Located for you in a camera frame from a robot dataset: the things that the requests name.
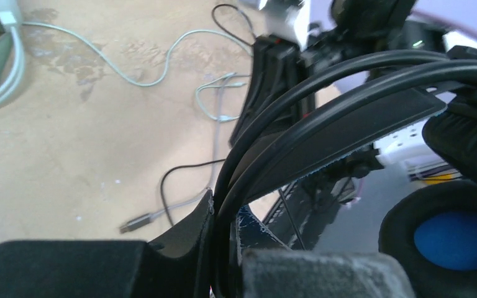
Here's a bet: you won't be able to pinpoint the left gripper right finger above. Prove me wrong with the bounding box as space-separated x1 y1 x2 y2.
235 207 415 297

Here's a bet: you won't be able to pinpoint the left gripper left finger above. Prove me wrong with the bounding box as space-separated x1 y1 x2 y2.
0 191 214 297

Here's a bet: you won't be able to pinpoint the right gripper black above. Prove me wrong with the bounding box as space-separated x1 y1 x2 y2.
229 0 416 146

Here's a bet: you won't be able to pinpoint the black headphone cable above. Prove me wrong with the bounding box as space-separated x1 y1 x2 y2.
159 3 309 251

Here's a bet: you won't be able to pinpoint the black blue headphones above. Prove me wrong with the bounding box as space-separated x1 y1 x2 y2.
211 50 477 297

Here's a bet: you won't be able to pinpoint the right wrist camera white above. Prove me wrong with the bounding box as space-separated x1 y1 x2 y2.
239 0 311 51

